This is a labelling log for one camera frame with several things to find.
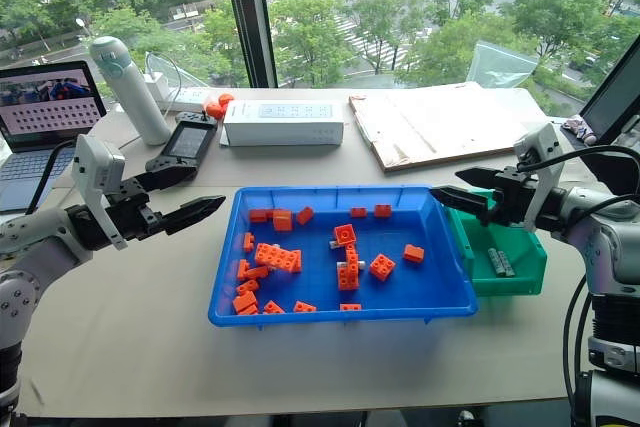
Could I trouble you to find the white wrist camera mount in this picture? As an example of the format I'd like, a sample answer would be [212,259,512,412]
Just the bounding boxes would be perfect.
[514,121,562,234]
[71,134,127,251]

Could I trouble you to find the black laptop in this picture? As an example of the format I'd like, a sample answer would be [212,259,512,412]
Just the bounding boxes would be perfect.
[573,38,640,189]

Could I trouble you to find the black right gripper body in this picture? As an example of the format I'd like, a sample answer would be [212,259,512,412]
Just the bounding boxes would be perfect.
[486,166,539,234]

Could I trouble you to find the orange plastic building brick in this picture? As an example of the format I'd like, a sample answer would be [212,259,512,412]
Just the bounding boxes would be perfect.
[254,242,303,275]

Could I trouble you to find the white thermos bottle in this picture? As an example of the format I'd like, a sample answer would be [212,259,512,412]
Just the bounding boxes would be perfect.
[88,35,173,147]

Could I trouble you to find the white cardboard box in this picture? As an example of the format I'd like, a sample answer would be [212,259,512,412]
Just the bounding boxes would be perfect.
[219,99,346,148]

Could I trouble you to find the black window frame post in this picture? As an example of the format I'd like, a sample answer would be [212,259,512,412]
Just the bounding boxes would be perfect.
[219,0,279,89]

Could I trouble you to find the black handheld controller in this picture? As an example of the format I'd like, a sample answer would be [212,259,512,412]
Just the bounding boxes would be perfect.
[145,110,219,174]

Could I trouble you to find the patterned cloth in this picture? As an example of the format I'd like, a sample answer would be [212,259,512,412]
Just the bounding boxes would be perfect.
[560,115,599,145]

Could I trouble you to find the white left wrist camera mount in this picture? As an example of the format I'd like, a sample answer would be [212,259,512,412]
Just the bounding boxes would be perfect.
[71,134,127,251]

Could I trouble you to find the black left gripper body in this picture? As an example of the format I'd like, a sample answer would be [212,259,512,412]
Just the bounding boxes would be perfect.
[106,176,167,242]

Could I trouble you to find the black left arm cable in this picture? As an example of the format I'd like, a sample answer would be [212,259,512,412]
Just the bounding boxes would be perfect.
[24,139,77,214]

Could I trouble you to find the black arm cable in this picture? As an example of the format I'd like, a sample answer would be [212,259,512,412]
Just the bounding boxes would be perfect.
[24,139,77,214]
[517,144,640,173]

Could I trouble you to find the open silver laptop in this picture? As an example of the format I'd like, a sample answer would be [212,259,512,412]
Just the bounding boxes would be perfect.
[0,60,108,213]

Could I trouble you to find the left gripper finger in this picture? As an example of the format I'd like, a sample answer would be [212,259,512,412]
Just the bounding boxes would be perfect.
[141,166,199,194]
[160,194,227,235]

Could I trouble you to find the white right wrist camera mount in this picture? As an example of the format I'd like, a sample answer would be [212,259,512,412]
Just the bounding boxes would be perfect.
[514,121,562,234]

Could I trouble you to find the worn wooden board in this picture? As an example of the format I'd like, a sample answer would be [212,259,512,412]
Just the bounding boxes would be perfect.
[348,86,544,174]

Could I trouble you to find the red L-shaped toy brick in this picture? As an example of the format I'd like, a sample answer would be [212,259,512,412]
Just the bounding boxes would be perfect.
[336,242,361,292]

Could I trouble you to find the blue plastic tray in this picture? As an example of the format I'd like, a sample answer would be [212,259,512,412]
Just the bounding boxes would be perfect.
[207,185,479,331]

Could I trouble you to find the green plastic bin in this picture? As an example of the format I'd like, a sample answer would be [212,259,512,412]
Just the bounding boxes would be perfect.
[442,187,547,298]

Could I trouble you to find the white power strip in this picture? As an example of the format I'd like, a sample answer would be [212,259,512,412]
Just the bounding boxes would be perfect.
[143,71,215,112]

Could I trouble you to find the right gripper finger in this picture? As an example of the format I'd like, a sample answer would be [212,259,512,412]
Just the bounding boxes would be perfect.
[430,186,494,224]
[455,167,502,191]

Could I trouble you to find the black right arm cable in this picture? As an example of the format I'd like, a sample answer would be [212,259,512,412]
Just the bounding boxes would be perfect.
[517,144,640,173]

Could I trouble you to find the clear plastic sheet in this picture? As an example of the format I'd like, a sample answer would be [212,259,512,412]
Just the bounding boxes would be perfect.
[144,50,214,94]

